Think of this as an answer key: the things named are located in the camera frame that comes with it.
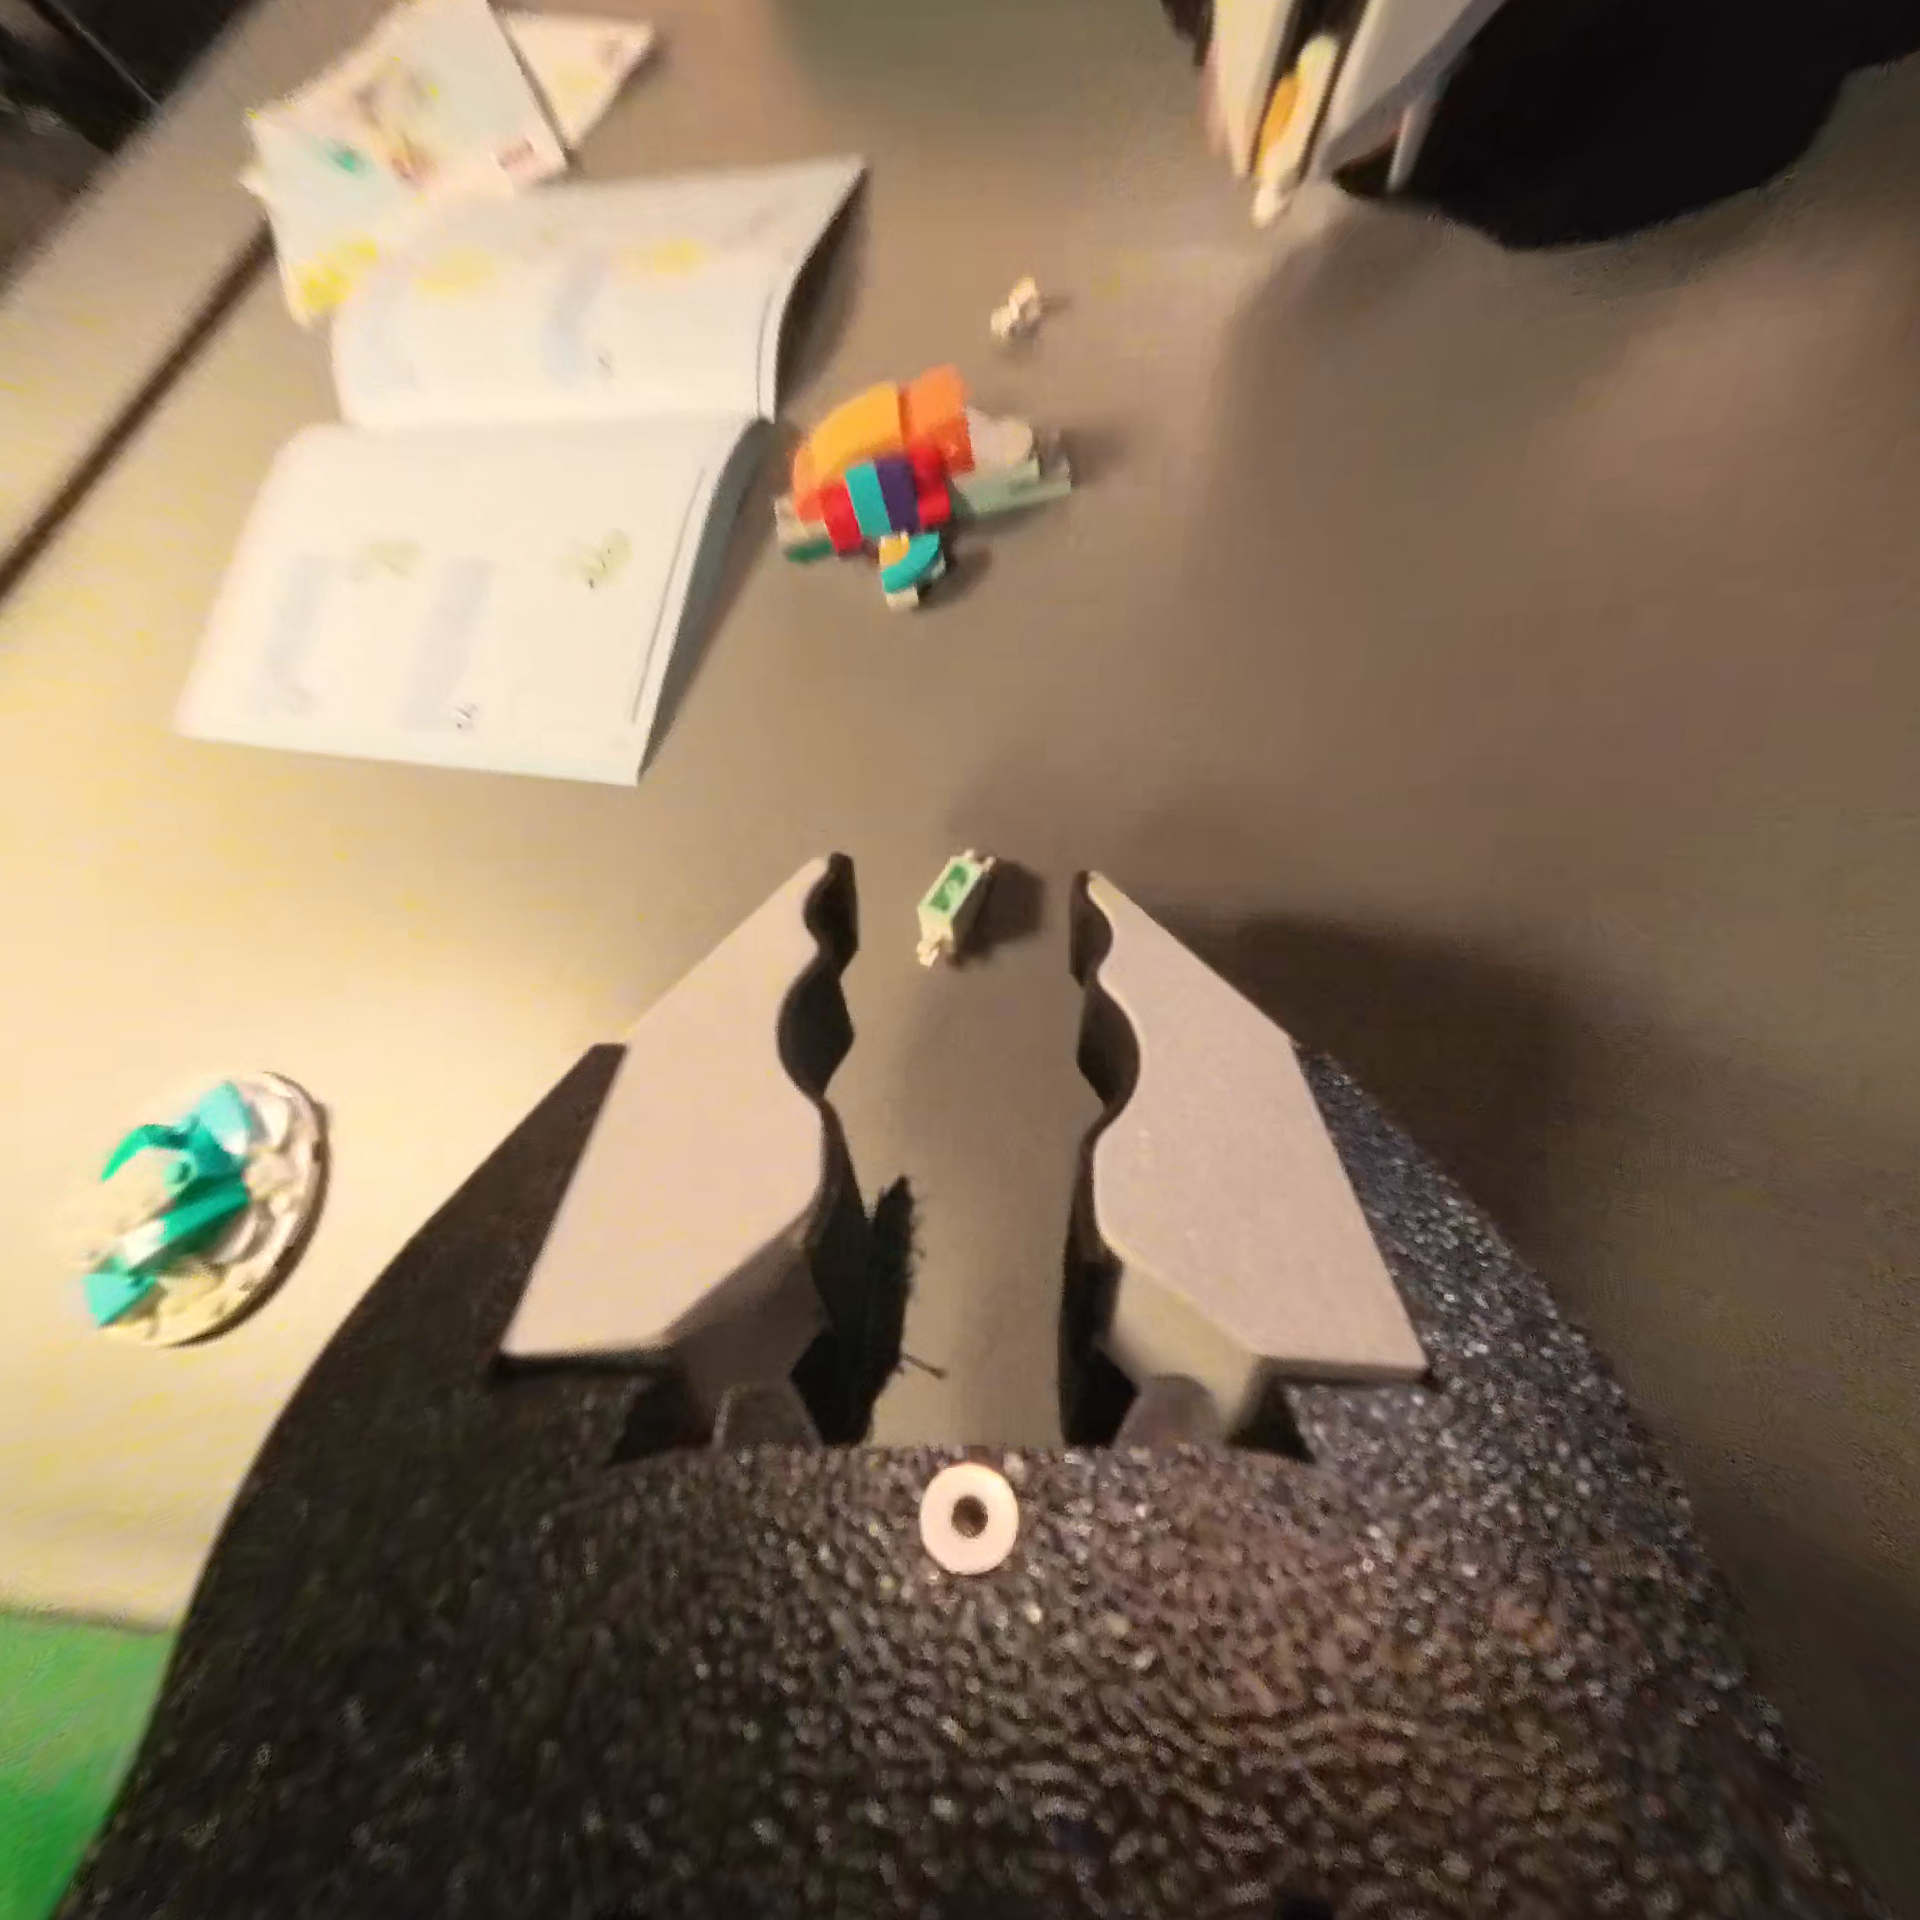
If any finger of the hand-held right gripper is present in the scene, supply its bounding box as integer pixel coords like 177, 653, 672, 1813
1328, 0, 1502, 194
1208, 0, 1360, 231

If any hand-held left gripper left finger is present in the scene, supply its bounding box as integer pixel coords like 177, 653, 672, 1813
498, 853, 865, 1444

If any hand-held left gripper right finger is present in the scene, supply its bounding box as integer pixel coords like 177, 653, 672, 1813
1066, 871, 1430, 1446

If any small pale lego piece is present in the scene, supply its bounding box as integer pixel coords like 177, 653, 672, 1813
912, 844, 1001, 972

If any teal lego build round plate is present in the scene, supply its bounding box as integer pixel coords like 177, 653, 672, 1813
58, 1069, 330, 1347

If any colourful lego build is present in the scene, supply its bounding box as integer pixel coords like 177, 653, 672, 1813
772, 364, 1077, 618

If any colourful printed lego leaflet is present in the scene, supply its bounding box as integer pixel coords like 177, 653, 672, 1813
241, 0, 571, 324

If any open instruction booklet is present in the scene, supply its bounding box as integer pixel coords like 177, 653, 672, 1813
171, 153, 868, 788

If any white paper sheet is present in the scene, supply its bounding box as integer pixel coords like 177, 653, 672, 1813
504, 6, 659, 145

